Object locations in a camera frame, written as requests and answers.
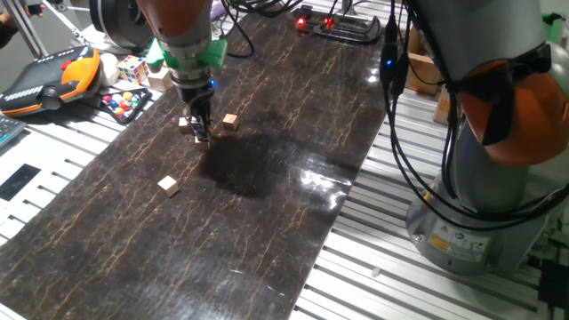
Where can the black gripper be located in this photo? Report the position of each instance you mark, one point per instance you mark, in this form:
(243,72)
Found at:
(195,94)

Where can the small red LED board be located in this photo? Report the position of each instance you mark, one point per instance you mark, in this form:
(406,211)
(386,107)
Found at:
(328,22)
(301,22)

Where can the person's hand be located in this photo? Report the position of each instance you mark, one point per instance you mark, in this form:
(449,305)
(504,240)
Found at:
(5,20)

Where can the thin metal rod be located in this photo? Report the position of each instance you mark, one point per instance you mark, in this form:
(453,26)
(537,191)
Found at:
(66,26)

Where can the Rubik's cube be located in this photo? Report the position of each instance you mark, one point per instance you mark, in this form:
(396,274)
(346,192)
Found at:
(132,69)

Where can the white ball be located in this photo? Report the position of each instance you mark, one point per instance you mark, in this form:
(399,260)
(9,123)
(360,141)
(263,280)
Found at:
(109,66)

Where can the forearm in dark sleeve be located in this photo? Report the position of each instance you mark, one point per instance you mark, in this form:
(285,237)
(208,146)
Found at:
(5,37)

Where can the black box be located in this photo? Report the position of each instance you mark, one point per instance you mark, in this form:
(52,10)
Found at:
(553,284)

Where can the black filament spool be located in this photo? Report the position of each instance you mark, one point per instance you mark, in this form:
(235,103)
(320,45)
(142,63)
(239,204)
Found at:
(117,24)

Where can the black and orange teach pendant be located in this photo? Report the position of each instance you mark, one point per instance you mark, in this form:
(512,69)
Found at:
(31,84)

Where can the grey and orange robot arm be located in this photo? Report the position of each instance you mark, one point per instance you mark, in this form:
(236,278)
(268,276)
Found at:
(484,40)

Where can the aluminium post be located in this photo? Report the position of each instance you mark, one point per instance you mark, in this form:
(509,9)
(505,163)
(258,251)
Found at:
(24,27)

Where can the black handheld device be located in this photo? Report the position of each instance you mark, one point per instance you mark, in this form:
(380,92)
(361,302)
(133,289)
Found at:
(34,9)

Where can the small white scrap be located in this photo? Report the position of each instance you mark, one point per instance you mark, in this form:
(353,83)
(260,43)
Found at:
(376,271)

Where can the green felt mat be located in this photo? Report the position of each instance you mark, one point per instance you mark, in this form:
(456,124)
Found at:
(555,26)

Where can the black tray of coloured balls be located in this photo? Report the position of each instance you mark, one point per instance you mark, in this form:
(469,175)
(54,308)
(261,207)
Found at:
(116,104)

